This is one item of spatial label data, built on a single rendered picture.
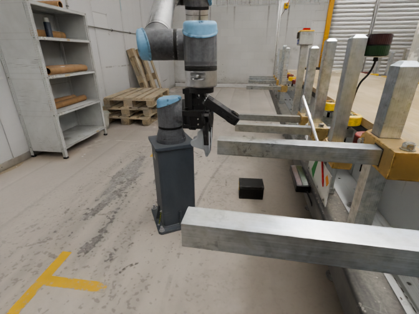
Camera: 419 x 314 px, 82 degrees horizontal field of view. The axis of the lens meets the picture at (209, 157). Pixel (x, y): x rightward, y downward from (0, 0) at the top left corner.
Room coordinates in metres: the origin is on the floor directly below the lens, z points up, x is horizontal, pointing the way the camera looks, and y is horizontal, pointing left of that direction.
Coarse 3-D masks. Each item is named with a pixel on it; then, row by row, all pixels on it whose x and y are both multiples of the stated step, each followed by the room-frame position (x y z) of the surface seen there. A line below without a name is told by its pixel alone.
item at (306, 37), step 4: (300, 32) 1.41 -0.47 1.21; (304, 32) 1.40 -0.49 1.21; (308, 32) 1.40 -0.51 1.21; (312, 32) 1.40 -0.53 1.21; (300, 36) 1.41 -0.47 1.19; (304, 36) 1.40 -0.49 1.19; (308, 36) 1.40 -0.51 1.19; (312, 36) 1.39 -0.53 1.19; (300, 40) 1.40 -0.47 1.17; (304, 40) 1.40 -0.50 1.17; (308, 40) 1.40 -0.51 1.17; (312, 40) 1.39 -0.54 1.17; (300, 44) 1.40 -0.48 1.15; (304, 44) 1.40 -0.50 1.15; (308, 44) 1.40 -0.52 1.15
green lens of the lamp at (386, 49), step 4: (368, 48) 0.66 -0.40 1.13; (372, 48) 0.66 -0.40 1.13; (376, 48) 0.65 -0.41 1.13; (380, 48) 0.65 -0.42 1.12; (384, 48) 0.65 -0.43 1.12; (388, 48) 0.65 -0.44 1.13; (368, 52) 0.66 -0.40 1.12; (372, 52) 0.65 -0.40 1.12; (376, 52) 0.65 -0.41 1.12; (380, 52) 0.65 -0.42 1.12; (384, 52) 0.65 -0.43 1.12; (388, 52) 0.66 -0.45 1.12
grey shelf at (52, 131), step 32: (0, 0) 2.56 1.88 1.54; (0, 32) 2.57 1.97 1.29; (64, 32) 3.44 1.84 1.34; (32, 64) 2.53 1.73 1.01; (64, 64) 3.46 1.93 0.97; (32, 96) 2.55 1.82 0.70; (64, 96) 3.32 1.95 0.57; (96, 96) 3.41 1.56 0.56; (32, 128) 2.56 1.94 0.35; (64, 128) 3.18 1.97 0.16; (96, 128) 3.27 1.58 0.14
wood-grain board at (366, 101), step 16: (336, 80) 2.08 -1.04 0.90; (368, 80) 2.08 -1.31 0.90; (384, 80) 2.08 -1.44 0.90; (336, 96) 1.31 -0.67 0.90; (368, 96) 1.31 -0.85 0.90; (416, 96) 1.31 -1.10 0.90; (352, 112) 0.95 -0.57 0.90; (368, 112) 0.93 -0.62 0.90; (416, 112) 0.93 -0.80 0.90; (368, 128) 0.79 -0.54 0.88; (416, 128) 0.72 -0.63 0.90
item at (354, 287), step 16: (272, 96) 2.70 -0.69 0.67; (288, 112) 1.80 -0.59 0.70; (304, 160) 0.92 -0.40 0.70; (336, 192) 0.68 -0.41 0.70; (320, 208) 0.59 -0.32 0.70; (336, 208) 0.59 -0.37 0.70; (336, 272) 0.40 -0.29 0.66; (352, 272) 0.36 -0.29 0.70; (368, 272) 0.36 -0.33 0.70; (336, 288) 0.38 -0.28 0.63; (352, 288) 0.33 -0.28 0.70; (368, 288) 0.33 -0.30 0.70; (384, 288) 0.33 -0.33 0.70; (352, 304) 0.31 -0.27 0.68; (368, 304) 0.29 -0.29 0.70; (384, 304) 0.29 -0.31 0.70; (400, 304) 0.29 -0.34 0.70
